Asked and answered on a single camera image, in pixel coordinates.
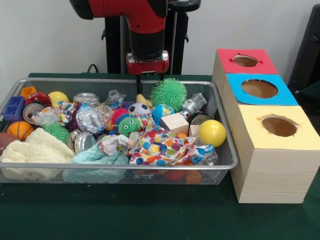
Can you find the blue globe ball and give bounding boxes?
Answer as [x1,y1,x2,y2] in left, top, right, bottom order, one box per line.
[150,103,175,126]

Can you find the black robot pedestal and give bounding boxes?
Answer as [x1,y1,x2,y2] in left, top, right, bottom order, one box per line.
[101,0,202,75]

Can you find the pale yellow plush toy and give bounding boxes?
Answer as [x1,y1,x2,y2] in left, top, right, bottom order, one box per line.
[135,93,154,108]

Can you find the wooden cube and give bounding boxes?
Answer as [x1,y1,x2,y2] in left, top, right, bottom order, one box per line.
[159,112,190,137]

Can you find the green-headed spiky caterpillar toy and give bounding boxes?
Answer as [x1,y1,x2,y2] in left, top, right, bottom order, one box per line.
[109,107,147,138]

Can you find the wooden box with three holes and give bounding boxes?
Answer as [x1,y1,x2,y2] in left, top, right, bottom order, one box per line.
[211,48,320,204]

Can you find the polka dot cloth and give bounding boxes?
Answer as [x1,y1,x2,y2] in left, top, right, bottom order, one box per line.
[129,124,201,166]

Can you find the dark green tablecloth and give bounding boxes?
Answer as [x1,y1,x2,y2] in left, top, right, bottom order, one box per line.
[0,72,320,240]

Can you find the large yellow ball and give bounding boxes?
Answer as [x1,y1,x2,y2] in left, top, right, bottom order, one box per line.
[197,119,227,148]

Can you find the small orange basketball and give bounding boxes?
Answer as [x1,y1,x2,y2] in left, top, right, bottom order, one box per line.
[6,121,35,141]

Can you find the large green spiky ball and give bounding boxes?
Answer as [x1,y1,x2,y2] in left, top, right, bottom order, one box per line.
[150,77,188,113]

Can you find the purple plastic block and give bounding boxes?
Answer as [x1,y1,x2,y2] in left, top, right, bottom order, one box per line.
[2,95,27,123]

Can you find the cream knitted cloth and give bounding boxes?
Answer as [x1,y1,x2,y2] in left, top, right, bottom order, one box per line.
[0,127,76,164]

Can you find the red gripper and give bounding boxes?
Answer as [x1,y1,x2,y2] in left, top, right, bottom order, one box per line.
[126,58,170,95]

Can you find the green-covered side table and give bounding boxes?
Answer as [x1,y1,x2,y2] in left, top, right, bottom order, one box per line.
[298,81,320,101]

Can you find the silver mesh bin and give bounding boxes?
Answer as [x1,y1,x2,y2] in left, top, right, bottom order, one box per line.
[0,77,239,186]

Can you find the small soccer ball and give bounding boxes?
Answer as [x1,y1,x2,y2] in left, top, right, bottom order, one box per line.
[128,102,152,116]

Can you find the black stand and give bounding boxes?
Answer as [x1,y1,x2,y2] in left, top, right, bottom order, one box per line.
[287,3,320,88]

